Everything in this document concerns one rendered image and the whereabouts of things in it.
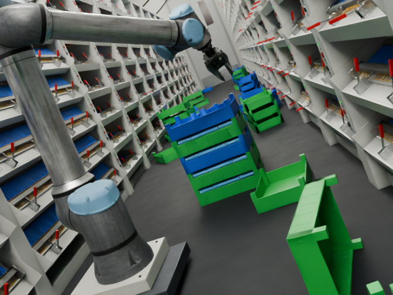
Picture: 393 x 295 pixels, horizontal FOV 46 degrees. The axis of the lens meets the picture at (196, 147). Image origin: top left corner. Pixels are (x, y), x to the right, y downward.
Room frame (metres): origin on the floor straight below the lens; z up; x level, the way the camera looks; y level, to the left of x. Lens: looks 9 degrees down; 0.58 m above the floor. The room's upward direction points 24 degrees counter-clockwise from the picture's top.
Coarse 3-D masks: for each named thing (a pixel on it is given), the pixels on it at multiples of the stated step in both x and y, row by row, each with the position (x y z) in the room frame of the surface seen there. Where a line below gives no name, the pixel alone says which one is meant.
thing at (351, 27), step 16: (336, 0) 1.35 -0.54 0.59; (320, 16) 1.38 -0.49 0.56; (352, 16) 1.08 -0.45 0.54; (368, 16) 0.91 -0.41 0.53; (384, 16) 0.80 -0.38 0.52; (320, 32) 1.36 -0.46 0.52; (336, 32) 1.19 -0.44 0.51; (352, 32) 1.06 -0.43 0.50; (368, 32) 0.95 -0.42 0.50; (384, 32) 0.87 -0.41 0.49
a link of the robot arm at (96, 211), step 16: (80, 192) 1.39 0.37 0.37; (96, 192) 1.33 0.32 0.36; (112, 192) 1.35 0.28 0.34; (80, 208) 1.32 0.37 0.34; (96, 208) 1.31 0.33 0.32; (112, 208) 1.33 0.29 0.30; (80, 224) 1.34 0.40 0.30; (96, 224) 1.31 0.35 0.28; (112, 224) 1.32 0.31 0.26; (128, 224) 1.36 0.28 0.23; (96, 240) 1.32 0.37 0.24; (112, 240) 1.32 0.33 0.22
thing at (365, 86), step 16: (368, 48) 1.37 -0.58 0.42; (384, 48) 1.29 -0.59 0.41; (352, 64) 1.37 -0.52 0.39; (368, 64) 1.27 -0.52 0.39; (384, 64) 1.17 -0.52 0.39; (336, 80) 1.38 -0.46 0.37; (352, 80) 1.38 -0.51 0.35; (368, 80) 1.21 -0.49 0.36; (384, 80) 1.10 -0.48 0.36; (352, 96) 1.27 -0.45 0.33; (368, 96) 1.13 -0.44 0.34; (384, 96) 1.04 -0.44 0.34; (384, 112) 1.06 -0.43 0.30
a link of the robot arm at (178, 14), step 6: (180, 6) 1.82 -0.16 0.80; (186, 6) 1.79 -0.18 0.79; (174, 12) 1.81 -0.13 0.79; (180, 12) 1.78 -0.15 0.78; (186, 12) 1.78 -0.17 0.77; (192, 12) 1.80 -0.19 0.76; (174, 18) 1.78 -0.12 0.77; (180, 18) 1.78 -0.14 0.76; (186, 18) 1.78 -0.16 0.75; (198, 18) 1.82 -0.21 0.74; (204, 30) 1.83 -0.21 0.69
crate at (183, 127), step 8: (232, 96) 2.12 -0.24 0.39; (232, 104) 2.01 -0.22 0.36; (200, 112) 2.18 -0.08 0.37; (208, 112) 2.17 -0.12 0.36; (216, 112) 1.96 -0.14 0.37; (224, 112) 1.95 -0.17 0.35; (232, 112) 1.95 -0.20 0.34; (176, 120) 2.20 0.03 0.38; (184, 120) 2.21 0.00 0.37; (192, 120) 1.99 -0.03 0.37; (200, 120) 1.98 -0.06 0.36; (208, 120) 1.98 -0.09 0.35; (216, 120) 1.97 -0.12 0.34; (224, 120) 1.96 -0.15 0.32; (168, 128) 2.02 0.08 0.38; (176, 128) 2.01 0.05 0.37; (184, 128) 2.01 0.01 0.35; (192, 128) 2.00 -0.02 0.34; (200, 128) 1.99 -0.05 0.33; (176, 136) 2.02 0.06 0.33; (184, 136) 2.01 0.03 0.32
